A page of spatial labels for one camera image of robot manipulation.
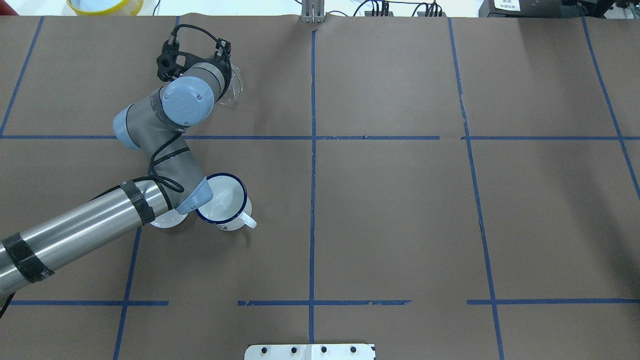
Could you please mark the clear glass funnel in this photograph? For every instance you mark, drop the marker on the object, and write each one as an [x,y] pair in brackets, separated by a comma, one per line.
[232,94]

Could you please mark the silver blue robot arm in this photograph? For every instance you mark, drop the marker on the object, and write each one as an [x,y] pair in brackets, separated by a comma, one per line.
[42,178]

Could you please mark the white enamel mug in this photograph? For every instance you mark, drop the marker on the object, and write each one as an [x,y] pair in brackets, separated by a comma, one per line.
[230,207]

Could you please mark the white enamel mug lid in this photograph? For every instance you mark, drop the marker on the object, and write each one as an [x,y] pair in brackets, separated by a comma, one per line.
[169,219]

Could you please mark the black power adapter box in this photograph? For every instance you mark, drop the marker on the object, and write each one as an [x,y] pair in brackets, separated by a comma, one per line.
[549,9]

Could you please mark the yellow rimmed blue bowl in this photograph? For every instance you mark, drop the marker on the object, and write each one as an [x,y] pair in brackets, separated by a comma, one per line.
[106,7]

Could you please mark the aluminium frame post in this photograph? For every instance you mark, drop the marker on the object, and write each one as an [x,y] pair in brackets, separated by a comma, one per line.
[312,11]

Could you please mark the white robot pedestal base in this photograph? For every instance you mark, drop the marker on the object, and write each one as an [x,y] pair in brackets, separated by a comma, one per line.
[330,351]

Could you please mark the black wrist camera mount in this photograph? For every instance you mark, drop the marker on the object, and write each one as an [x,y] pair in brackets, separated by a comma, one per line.
[173,62]

